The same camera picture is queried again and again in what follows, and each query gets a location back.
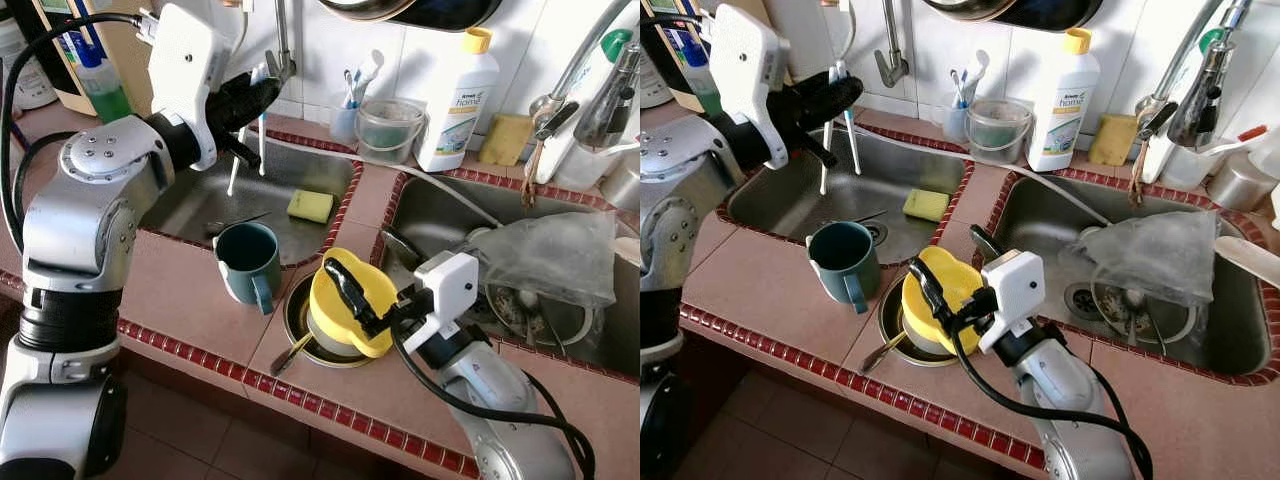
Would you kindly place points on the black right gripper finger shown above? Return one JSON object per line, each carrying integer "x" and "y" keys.
{"x": 987, "y": 245}
{"x": 402, "y": 248}
{"x": 355, "y": 295}
{"x": 938, "y": 295}

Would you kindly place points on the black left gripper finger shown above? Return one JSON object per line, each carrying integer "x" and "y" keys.
{"x": 835, "y": 90}
{"x": 245, "y": 118}
{"x": 822, "y": 116}
{"x": 260, "y": 90}

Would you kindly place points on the yellow plastic bowl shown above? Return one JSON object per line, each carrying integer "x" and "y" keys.
{"x": 965, "y": 275}
{"x": 322, "y": 300}

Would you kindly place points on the teal rabbit mug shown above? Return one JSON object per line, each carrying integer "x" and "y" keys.
{"x": 245, "y": 265}
{"x": 840, "y": 265}

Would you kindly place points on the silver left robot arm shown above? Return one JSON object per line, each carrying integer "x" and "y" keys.
{"x": 80, "y": 230}
{"x": 680, "y": 230}

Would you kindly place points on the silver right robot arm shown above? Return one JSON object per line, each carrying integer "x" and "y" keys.
{"x": 1060, "y": 400}
{"x": 490, "y": 400}

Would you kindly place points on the chrome kitchen faucet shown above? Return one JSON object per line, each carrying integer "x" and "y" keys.
{"x": 600, "y": 90}
{"x": 1205, "y": 90}

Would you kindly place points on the small steel sink basin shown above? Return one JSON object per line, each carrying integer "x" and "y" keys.
{"x": 780, "y": 200}
{"x": 200, "y": 200}

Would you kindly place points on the blue toothbrush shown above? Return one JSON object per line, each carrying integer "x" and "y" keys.
{"x": 957, "y": 88}
{"x": 350, "y": 88}

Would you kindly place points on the green dish soap bottle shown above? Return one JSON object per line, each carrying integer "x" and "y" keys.
{"x": 105, "y": 100}
{"x": 700, "y": 100}

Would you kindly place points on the clear plastic bucket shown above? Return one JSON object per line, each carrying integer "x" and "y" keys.
{"x": 390, "y": 130}
{"x": 998, "y": 132}

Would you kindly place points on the steel dish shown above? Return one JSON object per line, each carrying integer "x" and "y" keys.
{"x": 1140, "y": 320}
{"x": 530, "y": 320}

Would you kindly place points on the beige water filter appliance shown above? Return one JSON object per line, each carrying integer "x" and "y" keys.
{"x": 120, "y": 50}
{"x": 660, "y": 55}

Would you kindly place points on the white detergent bottle yellow cap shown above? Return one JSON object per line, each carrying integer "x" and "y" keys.
{"x": 455, "y": 110}
{"x": 1062, "y": 110}

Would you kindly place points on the clear plastic bag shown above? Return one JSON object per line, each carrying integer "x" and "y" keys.
{"x": 1140, "y": 255}
{"x": 550, "y": 255}

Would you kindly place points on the white plastic jar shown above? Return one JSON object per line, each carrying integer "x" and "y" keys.
{"x": 652, "y": 90}
{"x": 25, "y": 80}

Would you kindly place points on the mustard yellow sponge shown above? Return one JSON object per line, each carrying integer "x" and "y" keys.
{"x": 505, "y": 140}
{"x": 1113, "y": 140}

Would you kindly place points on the steel cup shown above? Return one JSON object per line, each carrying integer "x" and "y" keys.
{"x": 622, "y": 185}
{"x": 1245, "y": 185}

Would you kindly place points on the dark hanging pan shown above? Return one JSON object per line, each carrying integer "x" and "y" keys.
{"x": 1010, "y": 12}
{"x": 420, "y": 12}

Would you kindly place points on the white plastic tub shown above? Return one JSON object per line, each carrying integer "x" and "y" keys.
{"x": 585, "y": 170}
{"x": 1180, "y": 170}

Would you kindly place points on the cream plastic spatula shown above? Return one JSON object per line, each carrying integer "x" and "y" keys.
{"x": 1250, "y": 262}

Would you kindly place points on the chrome wall tap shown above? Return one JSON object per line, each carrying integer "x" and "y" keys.
{"x": 280, "y": 55}
{"x": 893, "y": 60}

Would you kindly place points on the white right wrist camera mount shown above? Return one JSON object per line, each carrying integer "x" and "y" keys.
{"x": 450, "y": 280}
{"x": 1015, "y": 280}

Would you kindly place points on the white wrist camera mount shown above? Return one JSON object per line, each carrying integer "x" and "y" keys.
{"x": 1015, "y": 280}
{"x": 450, "y": 280}
{"x": 750, "y": 70}
{"x": 185, "y": 70}

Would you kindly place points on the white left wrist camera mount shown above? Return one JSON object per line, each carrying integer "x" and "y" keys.
{"x": 185, "y": 70}
{"x": 750, "y": 70}

